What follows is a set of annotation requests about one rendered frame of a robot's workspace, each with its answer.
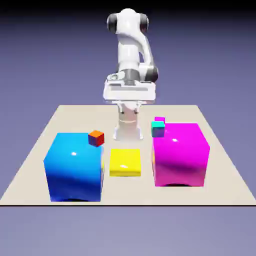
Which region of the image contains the large blue box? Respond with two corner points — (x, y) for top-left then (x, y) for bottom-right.
(43, 132), (105, 203)

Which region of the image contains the small orange cube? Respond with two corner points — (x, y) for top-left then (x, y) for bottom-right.
(87, 130), (105, 148)

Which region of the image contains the large yellow box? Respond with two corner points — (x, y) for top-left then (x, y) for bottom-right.
(109, 148), (142, 178)

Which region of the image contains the small teal cube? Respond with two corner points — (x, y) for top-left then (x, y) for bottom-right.
(150, 120), (166, 138)

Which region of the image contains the large magenta box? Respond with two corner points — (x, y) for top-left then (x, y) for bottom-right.
(151, 122), (211, 188)

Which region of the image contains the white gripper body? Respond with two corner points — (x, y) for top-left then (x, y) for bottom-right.
(102, 79), (157, 105)

